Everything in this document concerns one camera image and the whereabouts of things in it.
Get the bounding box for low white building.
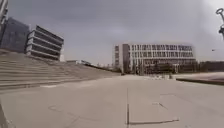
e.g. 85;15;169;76
65;59;92;66

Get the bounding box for grey concrete plaza pavement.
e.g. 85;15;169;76
0;71;224;128

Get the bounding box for large white gridded building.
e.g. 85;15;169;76
113;42;198;75

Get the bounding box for wide grey concrete steps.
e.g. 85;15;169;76
0;48;122;91

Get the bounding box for low dark raised kerb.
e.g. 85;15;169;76
175;77;224;86

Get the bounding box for low dark building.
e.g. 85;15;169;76
196;60;224;74

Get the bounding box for dark glass building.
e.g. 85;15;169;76
0;17;31;54

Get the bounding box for street lamp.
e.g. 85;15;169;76
215;7;224;41

